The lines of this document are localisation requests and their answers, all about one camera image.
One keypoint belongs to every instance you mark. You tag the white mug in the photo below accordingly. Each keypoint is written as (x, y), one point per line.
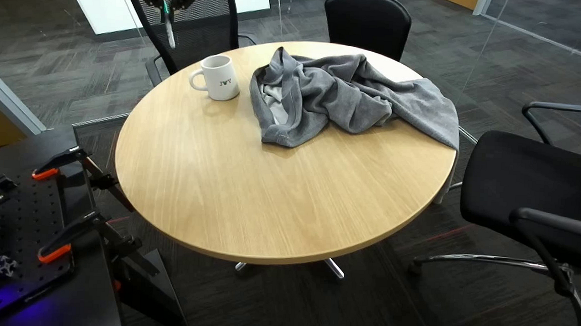
(222, 78)

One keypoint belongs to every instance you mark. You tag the black mesh chair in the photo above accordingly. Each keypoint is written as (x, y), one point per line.
(197, 39)

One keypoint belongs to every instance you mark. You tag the grey cloth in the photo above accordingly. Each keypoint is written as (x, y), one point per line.
(334, 95)

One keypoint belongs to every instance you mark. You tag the black padded chair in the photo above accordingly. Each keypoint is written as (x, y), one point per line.
(367, 23)

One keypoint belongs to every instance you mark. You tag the black clamp with orange trigger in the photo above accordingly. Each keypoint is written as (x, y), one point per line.
(68, 236)
(63, 162)

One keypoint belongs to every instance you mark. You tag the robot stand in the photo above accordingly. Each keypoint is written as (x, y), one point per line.
(27, 248)

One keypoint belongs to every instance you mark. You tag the black office chair with armrests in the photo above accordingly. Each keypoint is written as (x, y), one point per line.
(523, 185)

